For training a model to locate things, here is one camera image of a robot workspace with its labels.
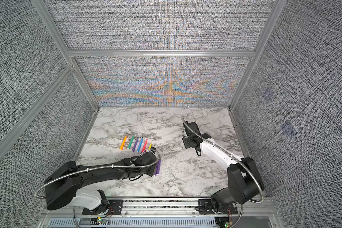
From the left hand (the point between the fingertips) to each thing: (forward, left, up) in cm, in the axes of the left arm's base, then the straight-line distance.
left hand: (155, 164), depth 85 cm
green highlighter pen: (+17, +18, -3) cm, 25 cm away
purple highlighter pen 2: (-1, -2, -1) cm, 3 cm away
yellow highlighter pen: (+15, +4, -3) cm, 16 cm away
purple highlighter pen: (+15, +15, -4) cm, 22 cm away
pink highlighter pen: (+14, +8, -3) cm, 16 cm away
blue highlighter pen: (+13, +12, -3) cm, 18 cm away
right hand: (+14, -21, +7) cm, 27 cm away
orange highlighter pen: (+17, +23, -3) cm, 29 cm away
